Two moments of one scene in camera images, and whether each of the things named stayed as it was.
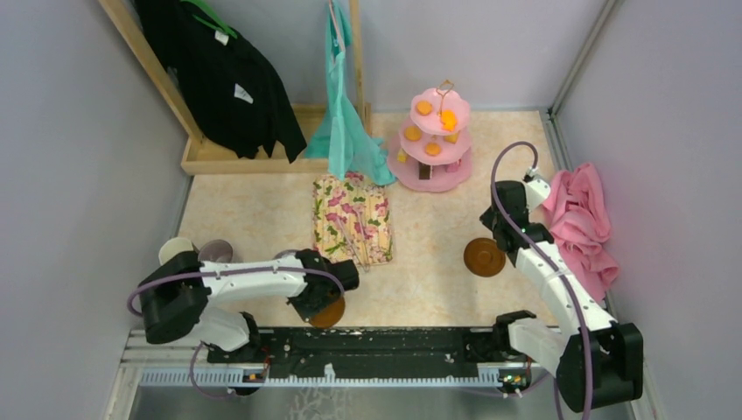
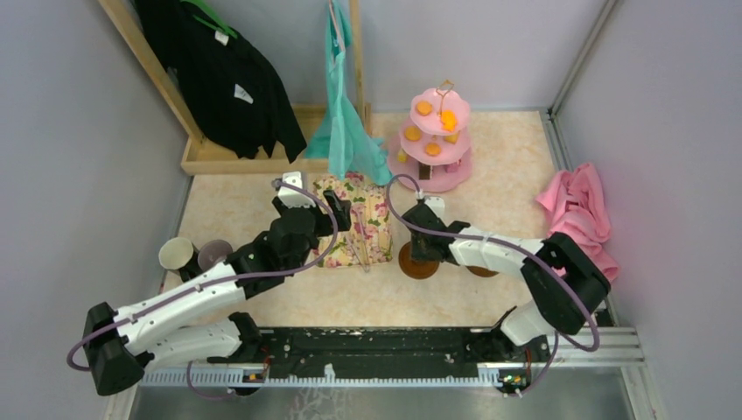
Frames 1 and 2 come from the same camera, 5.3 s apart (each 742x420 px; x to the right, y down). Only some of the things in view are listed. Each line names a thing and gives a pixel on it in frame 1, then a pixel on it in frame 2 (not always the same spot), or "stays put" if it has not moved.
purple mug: (217, 250) stays put
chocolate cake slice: (423, 171) stays put
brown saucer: (330, 317) → (416, 268)
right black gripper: (486, 218) → (416, 252)
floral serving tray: (352, 220) stays put
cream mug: (172, 247) stays put
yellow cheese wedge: (402, 156) stays put
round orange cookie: (432, 149) stays put
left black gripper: (307, 313) → (340, 208)
